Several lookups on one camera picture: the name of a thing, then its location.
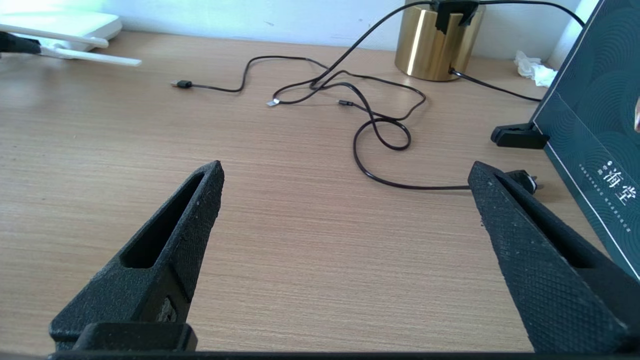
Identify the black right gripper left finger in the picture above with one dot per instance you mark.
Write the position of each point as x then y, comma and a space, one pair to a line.
150, 290

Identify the brass desk lamp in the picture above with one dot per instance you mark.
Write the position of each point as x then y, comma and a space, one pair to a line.
430, 50

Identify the crumpled white tissue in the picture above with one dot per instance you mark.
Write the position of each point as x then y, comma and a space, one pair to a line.
535, 70

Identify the white router with antennas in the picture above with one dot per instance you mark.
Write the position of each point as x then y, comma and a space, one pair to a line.
75, 25

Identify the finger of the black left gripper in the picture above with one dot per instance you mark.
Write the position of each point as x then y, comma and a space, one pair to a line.
17, 44

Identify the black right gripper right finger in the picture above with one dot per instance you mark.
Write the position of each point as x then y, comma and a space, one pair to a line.
550, 280

